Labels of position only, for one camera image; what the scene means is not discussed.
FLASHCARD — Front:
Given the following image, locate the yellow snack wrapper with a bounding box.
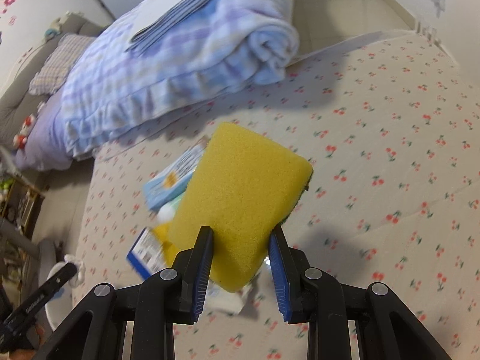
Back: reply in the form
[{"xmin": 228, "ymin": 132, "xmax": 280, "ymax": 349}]
[{"xmin": 152, "ymin": 222, "xmax": 179, "ymax": 266}]

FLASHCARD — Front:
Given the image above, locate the blue white snack box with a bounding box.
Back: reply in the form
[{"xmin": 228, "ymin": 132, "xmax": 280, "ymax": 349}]
[{"xmin": 126, "ymin": 228, "xmax": 167, "ymax": 280}]

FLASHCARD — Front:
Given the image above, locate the white pecan kernels bag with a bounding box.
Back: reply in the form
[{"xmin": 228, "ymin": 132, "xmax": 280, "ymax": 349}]
[{"xmin": 205, "ymin": 263, "xmax": 269, "ymax": 315}]

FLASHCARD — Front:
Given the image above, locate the white tissue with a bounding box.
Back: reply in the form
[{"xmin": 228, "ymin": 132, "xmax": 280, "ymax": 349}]
[{"xmin": 63, "ymin": 253, "xmax": 86, "ymax": 288}]

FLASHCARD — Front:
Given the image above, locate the light blue carton box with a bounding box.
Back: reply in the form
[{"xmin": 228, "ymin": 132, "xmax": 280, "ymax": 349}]
[{"xmin": 142, "ymin": 136, "xmax": 210, "ymax": 211}]

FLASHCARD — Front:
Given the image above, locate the yellow sponge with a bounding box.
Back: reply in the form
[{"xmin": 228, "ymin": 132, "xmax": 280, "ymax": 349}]
[{"xmin": 168, "ymin": 123, "xmax": 313, "ymax": 293}]

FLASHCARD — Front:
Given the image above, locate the white round trash bin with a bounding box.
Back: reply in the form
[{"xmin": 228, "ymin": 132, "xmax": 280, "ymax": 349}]
[{"xmin": 45, "ymin": 281, "xmax": 72, "ymax": 331}]

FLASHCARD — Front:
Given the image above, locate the grey chair base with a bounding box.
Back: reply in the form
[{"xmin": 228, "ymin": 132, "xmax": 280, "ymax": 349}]
[{"xmin": 1, "ymin": 219, "xmax": 57, "ymax": 295}]

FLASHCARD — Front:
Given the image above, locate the wooden toy shelf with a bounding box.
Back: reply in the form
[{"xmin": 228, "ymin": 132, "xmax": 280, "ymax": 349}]
[{"xmin": 1, "ymin": 175, "xmax": 44, "ymax": 240}]

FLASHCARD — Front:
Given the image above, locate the lavender bed sheet mattress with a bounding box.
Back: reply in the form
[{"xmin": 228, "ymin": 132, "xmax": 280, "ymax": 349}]
[{"xmin": 15, "ymin": 89, "xmax": 72, "ymax": 172}]

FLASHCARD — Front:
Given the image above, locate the red white plush toy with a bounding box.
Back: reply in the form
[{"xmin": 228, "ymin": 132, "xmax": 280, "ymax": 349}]
[{"xmin": 13, "ymin": 114, "xmax": 37, "ymax": 150}]

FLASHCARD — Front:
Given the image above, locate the cherry pattern table cloth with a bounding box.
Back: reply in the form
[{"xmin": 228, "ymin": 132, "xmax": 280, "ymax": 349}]
[{"xmin": 73, "ymin": 33, "xmax": 479, "ymax": 359}]

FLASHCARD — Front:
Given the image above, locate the plaid pillow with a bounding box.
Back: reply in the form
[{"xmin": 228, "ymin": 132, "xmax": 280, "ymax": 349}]
[{"xmin": 28, "ymin": 33, "xmax": 96, "ymax": 96}]

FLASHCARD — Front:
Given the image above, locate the blue plaid folded quilt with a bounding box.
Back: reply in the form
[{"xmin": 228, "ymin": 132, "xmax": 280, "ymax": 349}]
[{"xmin": 58, "ymin": 0, "xmax": 299, "ymax": 158}]

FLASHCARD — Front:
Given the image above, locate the folded white blue sheet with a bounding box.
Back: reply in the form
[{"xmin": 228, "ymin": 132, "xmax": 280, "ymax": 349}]
[{"xmin": 126, "ymin": 0, "xmax": 211, "ymax": 56}]

